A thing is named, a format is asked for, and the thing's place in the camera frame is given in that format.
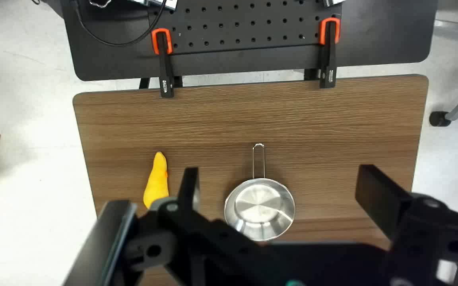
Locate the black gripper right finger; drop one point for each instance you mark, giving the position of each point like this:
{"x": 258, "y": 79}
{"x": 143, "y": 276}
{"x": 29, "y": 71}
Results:
{"x": 380, "y": 198}

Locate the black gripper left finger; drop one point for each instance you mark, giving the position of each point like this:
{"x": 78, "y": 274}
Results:
{"x": 189, "y": 187}

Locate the yellow carrot plushy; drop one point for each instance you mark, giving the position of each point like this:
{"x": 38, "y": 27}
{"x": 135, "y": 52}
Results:
{"x": 157, "y": 182}

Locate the small steel pan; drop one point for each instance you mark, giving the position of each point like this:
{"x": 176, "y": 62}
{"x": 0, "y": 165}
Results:
{"x": 261, "y": 208}

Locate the wooden table with black legs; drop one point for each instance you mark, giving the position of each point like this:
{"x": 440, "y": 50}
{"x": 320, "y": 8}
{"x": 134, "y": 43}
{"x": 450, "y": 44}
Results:
{"x": 293, "y": 116}

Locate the orange black bar clamp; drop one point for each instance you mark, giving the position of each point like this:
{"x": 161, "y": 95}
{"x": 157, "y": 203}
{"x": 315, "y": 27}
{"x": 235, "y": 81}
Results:
{"x": 164, "y": 57}
{"x": 328, "y": 49}

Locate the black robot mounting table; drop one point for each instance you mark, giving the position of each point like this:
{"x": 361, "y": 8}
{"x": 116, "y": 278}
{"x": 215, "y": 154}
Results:
{"x": 382, "y": 31}

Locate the black perforated breadboard plate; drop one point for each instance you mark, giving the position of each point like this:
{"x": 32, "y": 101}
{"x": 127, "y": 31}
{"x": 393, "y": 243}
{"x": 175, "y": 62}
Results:
{"x": 250, "y": 25}

